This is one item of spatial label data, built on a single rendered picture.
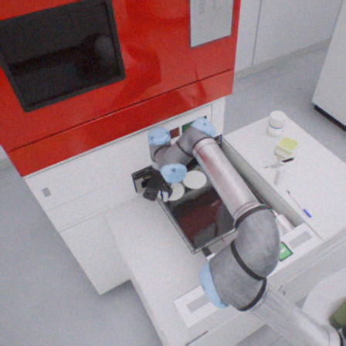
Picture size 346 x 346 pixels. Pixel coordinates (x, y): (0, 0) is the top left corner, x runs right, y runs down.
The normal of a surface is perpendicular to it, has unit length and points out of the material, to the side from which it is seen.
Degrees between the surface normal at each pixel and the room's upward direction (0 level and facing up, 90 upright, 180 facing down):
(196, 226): 0
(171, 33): 90
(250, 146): 0
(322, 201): 0
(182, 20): 90
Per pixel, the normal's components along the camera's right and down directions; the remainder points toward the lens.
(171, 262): -0.04, -0.65
